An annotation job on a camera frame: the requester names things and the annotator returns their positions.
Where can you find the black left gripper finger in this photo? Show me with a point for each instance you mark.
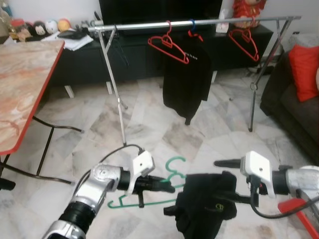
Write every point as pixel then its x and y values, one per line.
pixel 164 181
pixel 164 189

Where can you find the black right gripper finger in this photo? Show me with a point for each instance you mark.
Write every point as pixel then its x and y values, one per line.
pixel 229 163
pixel 237 198

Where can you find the green plastic hanger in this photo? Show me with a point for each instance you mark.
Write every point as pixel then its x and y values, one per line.
pixel 129 203

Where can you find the plain black garment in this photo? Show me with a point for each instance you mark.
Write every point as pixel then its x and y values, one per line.
pixel 204 209

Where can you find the salmon pink plastic hanger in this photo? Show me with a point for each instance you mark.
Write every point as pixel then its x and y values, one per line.
pixel 168 37

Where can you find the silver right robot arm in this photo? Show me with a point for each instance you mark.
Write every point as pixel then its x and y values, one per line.
pixel 299 179

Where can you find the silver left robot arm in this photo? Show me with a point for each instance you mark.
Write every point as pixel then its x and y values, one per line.
pixel 94 184

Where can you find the red plastic hanger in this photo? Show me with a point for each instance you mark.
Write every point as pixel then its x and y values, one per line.
pixel 244 32

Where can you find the blue plastic hanger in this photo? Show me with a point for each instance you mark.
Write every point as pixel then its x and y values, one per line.
pixel 191 22

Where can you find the red plastic stool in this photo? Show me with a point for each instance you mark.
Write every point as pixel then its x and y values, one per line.
pixel 294 204

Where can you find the dark grey sofa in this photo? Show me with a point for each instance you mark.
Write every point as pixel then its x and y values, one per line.
pixel 294 124

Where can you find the black garment with red trim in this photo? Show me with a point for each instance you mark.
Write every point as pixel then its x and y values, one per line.
pixel 187 79

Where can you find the red cushion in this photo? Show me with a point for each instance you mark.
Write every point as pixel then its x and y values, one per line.
pixel 304 72

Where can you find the black low TV console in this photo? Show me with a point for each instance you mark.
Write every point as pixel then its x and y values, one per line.
pixel 144 59

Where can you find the white pink tissue box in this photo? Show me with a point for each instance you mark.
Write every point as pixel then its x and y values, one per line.
pixel 222 28

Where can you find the red laughing Buddha statue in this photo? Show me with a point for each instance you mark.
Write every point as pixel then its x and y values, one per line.
pixel 249 12

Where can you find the marble top table red edge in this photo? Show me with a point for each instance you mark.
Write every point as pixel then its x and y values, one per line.
pixel 25 89

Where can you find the white paper stack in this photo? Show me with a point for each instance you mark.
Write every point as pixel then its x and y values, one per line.
pixel 75 44

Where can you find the silver metal clothes rack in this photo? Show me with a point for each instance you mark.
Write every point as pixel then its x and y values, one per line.
pixel 139 26

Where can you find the black wallet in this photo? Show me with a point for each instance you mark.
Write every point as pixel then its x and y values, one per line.
pixel 71 34

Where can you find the black flat television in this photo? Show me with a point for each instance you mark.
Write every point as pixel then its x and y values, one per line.
pixel 159 10

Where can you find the orange round plush toy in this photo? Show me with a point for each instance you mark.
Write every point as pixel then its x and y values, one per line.
pixel 63 25

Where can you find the white round plush toy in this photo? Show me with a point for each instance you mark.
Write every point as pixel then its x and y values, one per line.
pixel 50 26

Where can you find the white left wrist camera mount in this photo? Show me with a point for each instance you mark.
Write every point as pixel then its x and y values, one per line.
pixel 141 167

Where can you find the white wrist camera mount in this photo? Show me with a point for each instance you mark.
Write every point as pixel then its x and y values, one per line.
pixel 256 169
pixel 141 167

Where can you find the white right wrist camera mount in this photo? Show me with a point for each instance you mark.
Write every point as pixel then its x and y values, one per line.
pixel 256 169

